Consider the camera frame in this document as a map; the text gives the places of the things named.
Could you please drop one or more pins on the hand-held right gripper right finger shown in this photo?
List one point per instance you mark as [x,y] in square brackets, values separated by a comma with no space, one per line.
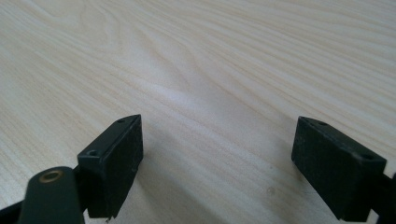
[336,174]

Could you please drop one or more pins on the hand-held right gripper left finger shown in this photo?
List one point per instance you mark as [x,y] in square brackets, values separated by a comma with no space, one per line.
[112,168]

